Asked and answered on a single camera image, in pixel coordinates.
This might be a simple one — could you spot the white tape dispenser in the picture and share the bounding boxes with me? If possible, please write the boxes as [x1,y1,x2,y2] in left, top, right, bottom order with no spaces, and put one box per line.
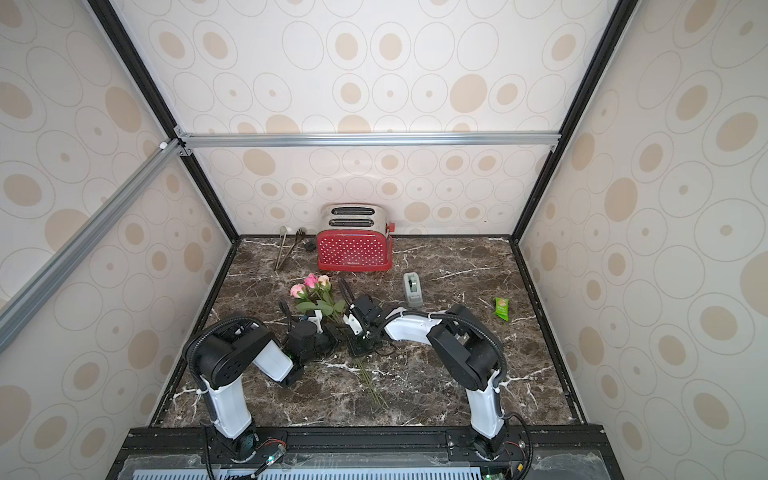
[403,272,424,309]

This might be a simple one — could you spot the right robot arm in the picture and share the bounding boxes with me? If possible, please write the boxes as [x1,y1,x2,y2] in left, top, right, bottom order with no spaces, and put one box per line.
[343,295,508,441]

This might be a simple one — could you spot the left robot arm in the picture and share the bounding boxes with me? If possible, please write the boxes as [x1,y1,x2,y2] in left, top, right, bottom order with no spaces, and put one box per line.
[183,315,343,440]

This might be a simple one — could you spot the red polka dot toaster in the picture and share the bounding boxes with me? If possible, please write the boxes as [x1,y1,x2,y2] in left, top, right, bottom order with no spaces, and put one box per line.
[316,203,395,273]

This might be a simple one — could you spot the metal tongs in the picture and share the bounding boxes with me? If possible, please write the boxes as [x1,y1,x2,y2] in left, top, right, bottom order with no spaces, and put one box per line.
[274,226,308,272]

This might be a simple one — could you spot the green snack packet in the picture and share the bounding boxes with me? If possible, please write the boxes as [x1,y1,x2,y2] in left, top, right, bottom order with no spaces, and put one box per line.
[494,298,510,321]

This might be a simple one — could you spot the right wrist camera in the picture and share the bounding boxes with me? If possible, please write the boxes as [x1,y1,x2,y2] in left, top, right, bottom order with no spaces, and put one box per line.
[342,313,363,336]

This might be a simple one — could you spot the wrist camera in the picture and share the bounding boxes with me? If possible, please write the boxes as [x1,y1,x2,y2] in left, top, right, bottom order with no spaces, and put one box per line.
[307,310,323,334]
[342,313,363,336]

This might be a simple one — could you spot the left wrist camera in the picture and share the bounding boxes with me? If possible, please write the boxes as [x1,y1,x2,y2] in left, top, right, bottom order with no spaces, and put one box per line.
[307,310,323,334]

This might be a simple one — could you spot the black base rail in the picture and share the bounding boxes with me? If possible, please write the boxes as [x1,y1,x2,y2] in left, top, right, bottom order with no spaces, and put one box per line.
[107,425,623,479]

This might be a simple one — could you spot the horizontal aluminium rail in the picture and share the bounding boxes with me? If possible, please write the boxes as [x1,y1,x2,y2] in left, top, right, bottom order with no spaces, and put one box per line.
[180,131,561,148]

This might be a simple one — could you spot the diagonal aluminium rail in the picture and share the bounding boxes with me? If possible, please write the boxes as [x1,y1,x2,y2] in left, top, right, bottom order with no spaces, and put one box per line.
[1,139,182,350]

